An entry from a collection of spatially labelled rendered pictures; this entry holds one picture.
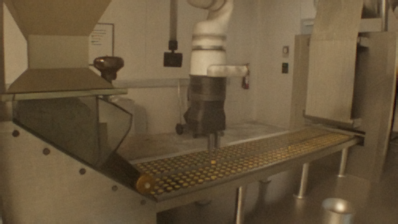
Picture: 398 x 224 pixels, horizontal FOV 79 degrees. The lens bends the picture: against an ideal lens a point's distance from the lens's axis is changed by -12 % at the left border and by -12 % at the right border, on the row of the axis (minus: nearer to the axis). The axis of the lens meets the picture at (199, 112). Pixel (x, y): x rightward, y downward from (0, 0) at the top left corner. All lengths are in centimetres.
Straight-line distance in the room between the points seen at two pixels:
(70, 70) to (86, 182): 17
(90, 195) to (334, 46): 93
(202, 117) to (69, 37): 28
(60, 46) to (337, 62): 90
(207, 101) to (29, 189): 34
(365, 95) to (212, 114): 68
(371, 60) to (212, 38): 70
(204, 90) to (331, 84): 64
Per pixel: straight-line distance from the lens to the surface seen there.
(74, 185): 43
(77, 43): 45
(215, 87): 53
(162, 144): 77
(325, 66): 109
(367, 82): 109
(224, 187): 59
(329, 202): 72
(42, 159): 41
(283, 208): 83
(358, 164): 114
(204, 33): 53
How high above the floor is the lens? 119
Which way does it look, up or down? 10 degrees down
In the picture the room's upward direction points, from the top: 1 degrees clockwise
